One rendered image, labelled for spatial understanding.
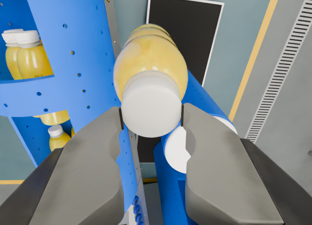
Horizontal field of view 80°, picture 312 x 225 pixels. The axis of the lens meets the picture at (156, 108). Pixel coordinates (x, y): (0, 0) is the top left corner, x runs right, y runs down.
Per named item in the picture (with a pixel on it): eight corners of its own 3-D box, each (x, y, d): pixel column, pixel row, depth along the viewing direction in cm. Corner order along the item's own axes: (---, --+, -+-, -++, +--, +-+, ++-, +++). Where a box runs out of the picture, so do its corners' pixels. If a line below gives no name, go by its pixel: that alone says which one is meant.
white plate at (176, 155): (228, 104, 61) (226, 102, 62) (152, 138, 65) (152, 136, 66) (245, 157, 75) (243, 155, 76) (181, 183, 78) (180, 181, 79)
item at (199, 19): (133, 153, 204) (134, 163, 191) (146, -8, 132) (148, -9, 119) (180, 153, 212) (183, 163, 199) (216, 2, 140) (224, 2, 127)
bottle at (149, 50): (147, 10, 26) (146, 25, 10) (182, 45, 29) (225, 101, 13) (117, 48, 29) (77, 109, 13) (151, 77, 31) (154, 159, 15)
